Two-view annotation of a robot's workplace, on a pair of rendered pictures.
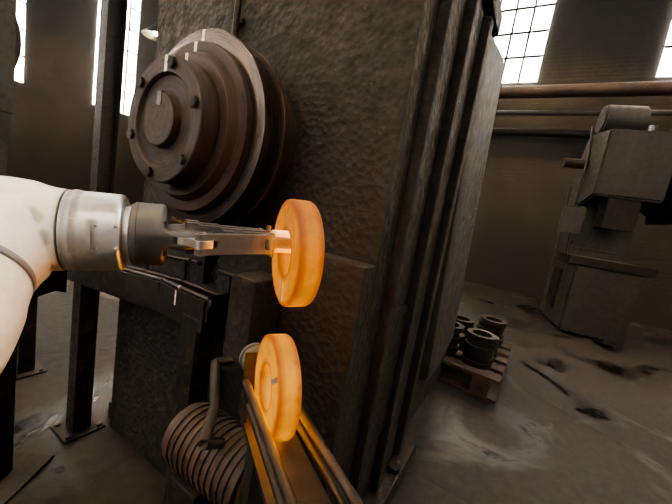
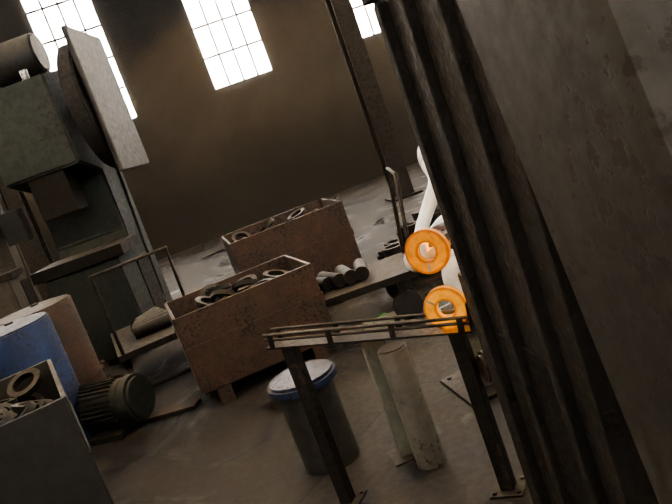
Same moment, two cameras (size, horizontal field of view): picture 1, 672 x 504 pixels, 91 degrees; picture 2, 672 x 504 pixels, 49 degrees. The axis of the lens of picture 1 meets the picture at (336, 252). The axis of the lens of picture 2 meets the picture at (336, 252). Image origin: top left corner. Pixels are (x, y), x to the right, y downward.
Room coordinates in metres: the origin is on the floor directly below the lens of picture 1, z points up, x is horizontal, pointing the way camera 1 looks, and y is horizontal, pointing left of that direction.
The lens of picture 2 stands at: (2.21, -1.64, 1.44)
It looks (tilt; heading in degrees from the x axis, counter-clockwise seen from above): 10 degrees down; 143
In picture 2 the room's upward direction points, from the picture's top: 20 degrees counter-clockwise
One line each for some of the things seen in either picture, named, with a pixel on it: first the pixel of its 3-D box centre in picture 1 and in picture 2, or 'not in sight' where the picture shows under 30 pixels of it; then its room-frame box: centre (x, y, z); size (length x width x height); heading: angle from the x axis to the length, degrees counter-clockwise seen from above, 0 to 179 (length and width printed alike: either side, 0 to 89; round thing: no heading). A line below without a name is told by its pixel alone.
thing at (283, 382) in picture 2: not in sight; (316, 417); (-0.47, -0.01, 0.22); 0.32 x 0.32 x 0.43
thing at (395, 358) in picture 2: not in sight; (411, 405); (0.05, 0.11, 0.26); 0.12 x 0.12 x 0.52
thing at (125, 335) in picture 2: not in sight; (145, 311); (-3.40, 0.64, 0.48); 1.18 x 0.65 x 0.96; 160
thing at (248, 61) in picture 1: (205, 133); not in sight; (0.87, 0.38, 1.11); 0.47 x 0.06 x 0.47; 60
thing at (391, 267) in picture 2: not in sight; (334, 262); (-1.81, 1.40, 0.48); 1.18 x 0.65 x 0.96; 50
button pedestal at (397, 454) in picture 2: not in sight; (388, 386); (-0.11, 0.16, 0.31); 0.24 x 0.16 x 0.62; 60
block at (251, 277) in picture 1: (253, 322); not in sight; (0.76, 0.17, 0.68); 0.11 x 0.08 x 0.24; 150
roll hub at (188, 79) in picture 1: (169, 122); not in sight; (0.78, 0.43, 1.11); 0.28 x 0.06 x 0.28; 60
